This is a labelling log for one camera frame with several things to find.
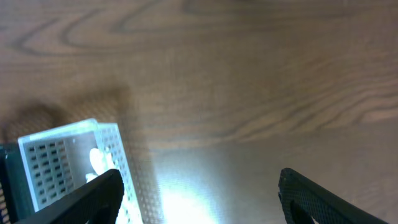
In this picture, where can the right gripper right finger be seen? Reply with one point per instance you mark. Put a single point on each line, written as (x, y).
(304, 201)

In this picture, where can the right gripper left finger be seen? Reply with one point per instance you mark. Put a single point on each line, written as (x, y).
(98, 201)

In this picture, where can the white spoon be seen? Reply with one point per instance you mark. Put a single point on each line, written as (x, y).
(100, 162)

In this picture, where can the clear plastic basket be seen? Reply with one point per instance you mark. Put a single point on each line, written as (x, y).
(57, 160)

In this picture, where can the black plastic basket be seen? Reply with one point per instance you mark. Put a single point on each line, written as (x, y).
(16, 201)

